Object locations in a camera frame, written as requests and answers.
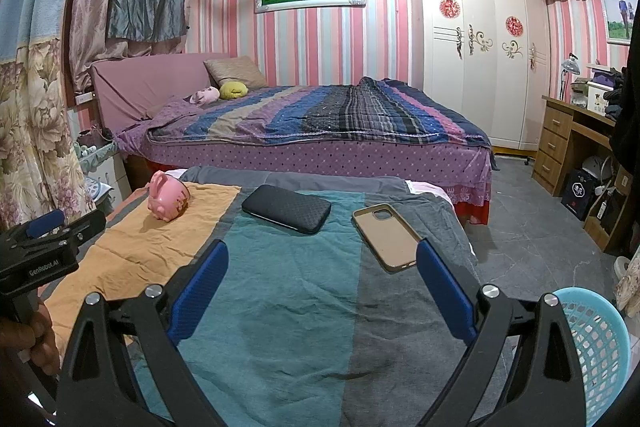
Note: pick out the white box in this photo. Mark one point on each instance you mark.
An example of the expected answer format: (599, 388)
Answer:
(598, 98)

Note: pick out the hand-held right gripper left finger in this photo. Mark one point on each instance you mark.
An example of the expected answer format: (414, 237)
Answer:
(202, 287)

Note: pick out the purple bed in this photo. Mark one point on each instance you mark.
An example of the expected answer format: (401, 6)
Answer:
(140, 82)

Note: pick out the desk lamp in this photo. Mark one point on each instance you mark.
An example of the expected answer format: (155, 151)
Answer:
(569, 72)

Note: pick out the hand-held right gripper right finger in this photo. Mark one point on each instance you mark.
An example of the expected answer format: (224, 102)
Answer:
(442, 287)

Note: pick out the floral curtain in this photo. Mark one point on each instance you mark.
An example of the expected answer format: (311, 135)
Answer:
(35, 107)
(630, 287)

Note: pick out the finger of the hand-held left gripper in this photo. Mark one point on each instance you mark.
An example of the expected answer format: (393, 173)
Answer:
(45, 224)
(87, 227)

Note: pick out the red round sticker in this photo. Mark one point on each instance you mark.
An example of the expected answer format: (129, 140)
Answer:
(450, 8)
(514, 26)

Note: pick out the wooden desk with drawers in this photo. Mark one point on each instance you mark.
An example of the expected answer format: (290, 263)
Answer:
(555, 142)

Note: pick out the brown phone case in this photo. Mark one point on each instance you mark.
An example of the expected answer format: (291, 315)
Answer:
(385, 237)

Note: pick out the beige pillow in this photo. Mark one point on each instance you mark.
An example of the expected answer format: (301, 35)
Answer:
(235, 69)

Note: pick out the light blue plastic basket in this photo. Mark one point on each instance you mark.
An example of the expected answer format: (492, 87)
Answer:
(600, 347)

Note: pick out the black hanging coat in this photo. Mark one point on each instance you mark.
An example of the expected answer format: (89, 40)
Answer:
(627, 132)

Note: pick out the pink piggy bank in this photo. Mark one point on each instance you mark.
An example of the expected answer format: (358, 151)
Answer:
(170, 199)

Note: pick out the person's left hand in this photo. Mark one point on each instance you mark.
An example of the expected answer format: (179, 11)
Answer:
(37, 337)

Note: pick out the striped quilt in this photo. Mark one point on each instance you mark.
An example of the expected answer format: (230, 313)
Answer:
(325, 112)

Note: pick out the small framed photo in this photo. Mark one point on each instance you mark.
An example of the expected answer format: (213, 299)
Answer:
(620, 14)

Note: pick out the white nightstand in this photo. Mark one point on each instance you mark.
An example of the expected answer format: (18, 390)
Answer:
(107, 172)

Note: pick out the white wardrobe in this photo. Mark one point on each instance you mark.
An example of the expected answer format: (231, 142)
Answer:
(480, 97)

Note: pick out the black box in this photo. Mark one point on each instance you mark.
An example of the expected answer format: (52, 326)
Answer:
(580, 194)

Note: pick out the orange teal grey striped cloth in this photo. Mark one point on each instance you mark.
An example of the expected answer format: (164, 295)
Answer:
(300, 307)

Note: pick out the black textured pouch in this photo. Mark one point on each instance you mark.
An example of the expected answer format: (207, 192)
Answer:
(285, 209)

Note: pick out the pink plush toy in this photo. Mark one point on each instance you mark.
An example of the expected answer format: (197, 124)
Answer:
(206, 96)

